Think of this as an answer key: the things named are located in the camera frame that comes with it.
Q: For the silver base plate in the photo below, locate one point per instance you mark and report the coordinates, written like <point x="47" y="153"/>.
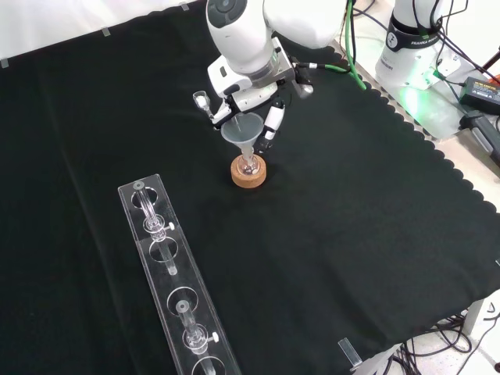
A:
<point x="429" y="109"/>

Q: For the clear cloth clip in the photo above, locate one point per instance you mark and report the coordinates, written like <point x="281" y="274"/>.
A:
<point x="184" y="5"/>
<point x="4" y="63"/>
<point x="106" y="32"/>

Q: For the clear acrylic funnel stand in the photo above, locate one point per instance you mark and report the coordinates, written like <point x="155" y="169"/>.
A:
<point x="187" y="281"/>

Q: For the black power adapter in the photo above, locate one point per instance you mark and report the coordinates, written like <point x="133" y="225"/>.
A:
<point x="480" y="93"/>

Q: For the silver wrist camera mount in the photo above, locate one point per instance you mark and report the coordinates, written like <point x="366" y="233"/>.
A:
<point x="301" y="88"/>

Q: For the black bench cloth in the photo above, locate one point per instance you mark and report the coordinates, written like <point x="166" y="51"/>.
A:
<point x="351" y="195"/>

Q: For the translucent plastic funnel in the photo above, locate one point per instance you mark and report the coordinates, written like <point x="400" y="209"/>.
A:
<point x="242" y="134"/>

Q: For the black power plug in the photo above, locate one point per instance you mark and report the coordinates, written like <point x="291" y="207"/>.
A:
<point x="481" y="129"/>

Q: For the clear plastic clamp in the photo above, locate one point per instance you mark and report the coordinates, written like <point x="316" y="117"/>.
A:
<point x="349" y="355"/>

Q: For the clear round-bottom flask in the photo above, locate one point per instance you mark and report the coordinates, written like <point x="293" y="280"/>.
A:
<point x="250" y="170"/>

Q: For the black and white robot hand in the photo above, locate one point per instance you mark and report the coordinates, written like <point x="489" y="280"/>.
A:
<point x="230" y="84"/>

